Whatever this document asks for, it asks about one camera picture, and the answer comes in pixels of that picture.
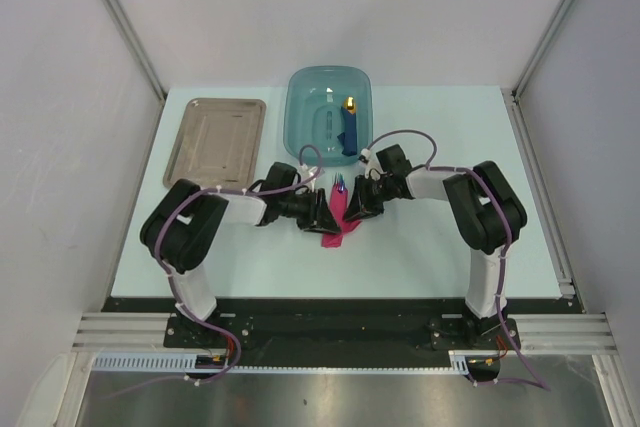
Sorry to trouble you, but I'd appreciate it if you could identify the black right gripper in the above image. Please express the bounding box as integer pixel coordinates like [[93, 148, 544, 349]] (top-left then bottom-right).
[[343, 175, 395, 223]]

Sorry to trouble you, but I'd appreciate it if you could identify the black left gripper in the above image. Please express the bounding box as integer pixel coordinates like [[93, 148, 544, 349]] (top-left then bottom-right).
[[278, 187, 341, 235]]

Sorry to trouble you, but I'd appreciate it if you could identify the pink paper napkin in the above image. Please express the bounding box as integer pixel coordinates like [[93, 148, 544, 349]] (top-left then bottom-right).
[[321, 185, 361, 248]]

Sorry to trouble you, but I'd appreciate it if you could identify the iridescent fork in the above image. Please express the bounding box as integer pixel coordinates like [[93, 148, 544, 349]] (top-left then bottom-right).
[[332, 173, 344, 193]]

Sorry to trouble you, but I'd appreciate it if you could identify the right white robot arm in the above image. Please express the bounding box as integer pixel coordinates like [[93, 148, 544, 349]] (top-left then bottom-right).
[[343, 144, 528, 348]]

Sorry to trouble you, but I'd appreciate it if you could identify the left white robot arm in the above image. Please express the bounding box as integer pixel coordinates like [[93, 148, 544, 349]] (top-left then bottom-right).
[[140, 162, 342, 347]]

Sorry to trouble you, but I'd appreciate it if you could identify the teal plastic basin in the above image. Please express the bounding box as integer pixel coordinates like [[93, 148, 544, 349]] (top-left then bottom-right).
[[283, 66, 373, 167]]

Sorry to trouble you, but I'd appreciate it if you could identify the brown metal tray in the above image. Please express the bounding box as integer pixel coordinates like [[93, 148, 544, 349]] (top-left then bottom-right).
[[163, 97, 266, 190]]

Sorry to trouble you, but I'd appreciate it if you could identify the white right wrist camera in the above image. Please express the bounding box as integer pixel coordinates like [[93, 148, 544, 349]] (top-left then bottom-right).
[[359, 148, 384, 180]]

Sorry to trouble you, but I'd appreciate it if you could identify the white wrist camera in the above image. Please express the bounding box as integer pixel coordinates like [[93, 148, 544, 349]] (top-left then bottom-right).
[[298, 164, 323, 191], [359, 148, 384, 180]]

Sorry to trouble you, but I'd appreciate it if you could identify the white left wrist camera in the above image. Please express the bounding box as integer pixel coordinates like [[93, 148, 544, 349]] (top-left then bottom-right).
[[298, 164, 323, 191]]

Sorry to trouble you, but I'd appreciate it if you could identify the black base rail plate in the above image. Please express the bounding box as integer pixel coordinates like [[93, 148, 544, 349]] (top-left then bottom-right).
[[102, 298, 583, 369]]

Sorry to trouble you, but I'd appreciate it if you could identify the right aluminium frame post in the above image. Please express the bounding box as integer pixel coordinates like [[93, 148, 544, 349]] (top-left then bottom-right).
[[513, 0, 606, 96]]

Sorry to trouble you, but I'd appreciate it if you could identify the aluminium frame post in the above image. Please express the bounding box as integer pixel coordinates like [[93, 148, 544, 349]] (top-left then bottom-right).
[[73, 0, 168, 101], [513, 0, 606, 96]]

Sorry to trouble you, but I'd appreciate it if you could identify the aluminium front rail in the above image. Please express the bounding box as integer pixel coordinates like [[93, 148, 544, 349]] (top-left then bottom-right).
[[514, 314, 617, 355]]

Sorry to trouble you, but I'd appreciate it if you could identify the white slotted cable duct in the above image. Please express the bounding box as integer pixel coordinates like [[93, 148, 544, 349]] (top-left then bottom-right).
[[93, 352, 197, 372]]

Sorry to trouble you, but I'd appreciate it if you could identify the left aluminium frame post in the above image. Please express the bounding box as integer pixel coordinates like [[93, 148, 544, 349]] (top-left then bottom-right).
[[73, 0, 168, 101]]

